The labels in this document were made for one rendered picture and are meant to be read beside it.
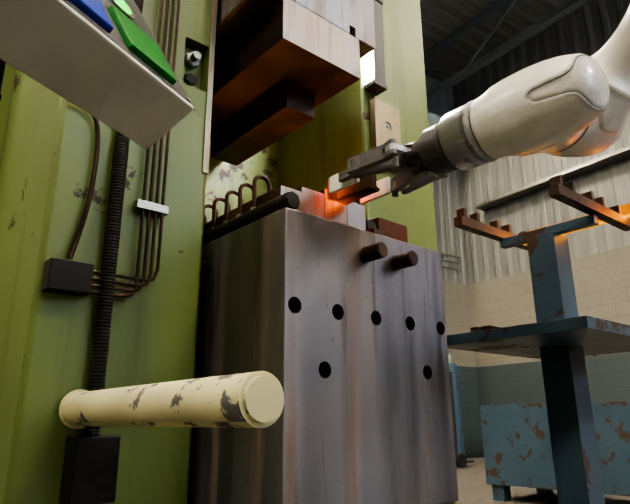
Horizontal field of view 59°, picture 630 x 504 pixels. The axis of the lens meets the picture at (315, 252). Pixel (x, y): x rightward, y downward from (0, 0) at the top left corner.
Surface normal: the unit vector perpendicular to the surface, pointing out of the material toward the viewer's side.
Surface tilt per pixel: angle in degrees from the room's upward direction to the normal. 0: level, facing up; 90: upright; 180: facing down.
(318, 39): 90
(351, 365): 90
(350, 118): 90
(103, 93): 150
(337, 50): 90
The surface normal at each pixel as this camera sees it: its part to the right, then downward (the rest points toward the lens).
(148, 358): 0.65, -0.22
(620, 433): -0.76, -0.18
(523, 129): -0.48, 0.60
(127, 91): 0.46, 0.77
